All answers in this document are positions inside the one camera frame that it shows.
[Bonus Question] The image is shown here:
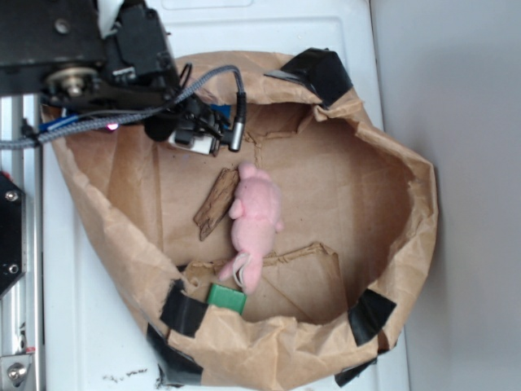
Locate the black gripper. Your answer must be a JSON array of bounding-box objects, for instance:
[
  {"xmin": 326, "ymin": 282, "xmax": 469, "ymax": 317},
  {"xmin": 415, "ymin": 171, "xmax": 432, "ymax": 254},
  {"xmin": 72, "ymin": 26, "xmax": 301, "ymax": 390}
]
[{"xmin": 144, "ymin": 95, "xmax": 228, "ymax": 155}]

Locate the blue block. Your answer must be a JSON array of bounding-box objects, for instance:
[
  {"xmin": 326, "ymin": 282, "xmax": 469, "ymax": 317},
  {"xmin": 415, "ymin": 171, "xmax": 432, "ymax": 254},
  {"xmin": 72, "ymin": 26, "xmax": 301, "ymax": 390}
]
[{"xmin": 211, "ymin": 104, "xmax": 231, "ymax": 119}]

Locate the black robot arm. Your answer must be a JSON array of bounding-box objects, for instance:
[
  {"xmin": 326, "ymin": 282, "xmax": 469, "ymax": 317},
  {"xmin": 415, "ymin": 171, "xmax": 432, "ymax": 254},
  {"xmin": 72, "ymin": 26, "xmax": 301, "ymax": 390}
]
[{"xmin": 1, "ymin": 1, "xmax": 243, "ymax": 154}]

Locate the green block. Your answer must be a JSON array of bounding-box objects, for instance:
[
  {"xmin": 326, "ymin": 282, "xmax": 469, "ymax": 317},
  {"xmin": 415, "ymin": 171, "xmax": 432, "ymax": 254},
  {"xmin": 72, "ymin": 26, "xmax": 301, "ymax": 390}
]
[{"xmin": 207, "ymin": 283, "xmax": 247, "ymax": 314}]

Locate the brown wood piece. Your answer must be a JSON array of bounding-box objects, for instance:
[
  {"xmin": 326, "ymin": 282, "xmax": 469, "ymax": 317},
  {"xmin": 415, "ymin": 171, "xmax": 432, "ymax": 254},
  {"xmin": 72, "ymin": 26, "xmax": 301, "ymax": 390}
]
[{"xmin": 193, "ymin": 169, "xmax": 239, "ymax": 241}]

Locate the pink plush toy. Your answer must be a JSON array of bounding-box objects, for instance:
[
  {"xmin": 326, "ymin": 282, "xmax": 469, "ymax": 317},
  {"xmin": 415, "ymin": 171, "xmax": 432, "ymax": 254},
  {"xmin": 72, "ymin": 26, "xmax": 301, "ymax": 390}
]
[{"xmin": 218, "ymin": 162, "xmax": 283, "ymax": 295}]

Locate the brown paper bag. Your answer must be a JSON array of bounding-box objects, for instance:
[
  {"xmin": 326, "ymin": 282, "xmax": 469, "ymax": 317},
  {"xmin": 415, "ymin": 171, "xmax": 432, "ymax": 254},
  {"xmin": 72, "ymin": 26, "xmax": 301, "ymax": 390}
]
[{"xmin": 53, "ymin": 52, "xmax": 438, "ymax": 390}]

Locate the white plastic bin lid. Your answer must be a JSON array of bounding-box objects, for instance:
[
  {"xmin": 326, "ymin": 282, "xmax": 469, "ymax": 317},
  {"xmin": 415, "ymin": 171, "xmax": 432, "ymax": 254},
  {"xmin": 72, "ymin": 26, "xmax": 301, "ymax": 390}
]
[{"xmin": 42, "ymin": 1, "xmax": 406, "ymax": 390}]

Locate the grey braided cable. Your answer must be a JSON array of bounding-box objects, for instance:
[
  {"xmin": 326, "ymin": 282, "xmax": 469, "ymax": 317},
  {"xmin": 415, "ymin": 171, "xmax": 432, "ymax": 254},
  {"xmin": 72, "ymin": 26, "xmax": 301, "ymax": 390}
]
[{"xmin": 0, "ymin": 64, "xmax": 247, "ymax": 152}]

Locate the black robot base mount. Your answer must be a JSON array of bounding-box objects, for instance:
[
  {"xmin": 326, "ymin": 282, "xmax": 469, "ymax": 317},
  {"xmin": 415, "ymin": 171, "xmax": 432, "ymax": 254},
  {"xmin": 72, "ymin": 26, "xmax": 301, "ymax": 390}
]
[{"xmin": 0, "ymin": 171, "xmax": 26, "ymax": 299}]

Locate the aluminium rail with bracket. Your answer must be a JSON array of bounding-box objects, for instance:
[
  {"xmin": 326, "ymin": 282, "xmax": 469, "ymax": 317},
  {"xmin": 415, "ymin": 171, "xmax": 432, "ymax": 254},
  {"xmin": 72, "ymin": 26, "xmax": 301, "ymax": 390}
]
[{"xmin": 0, "ymin": 93, "xmax": 44, "ymax": 388}]

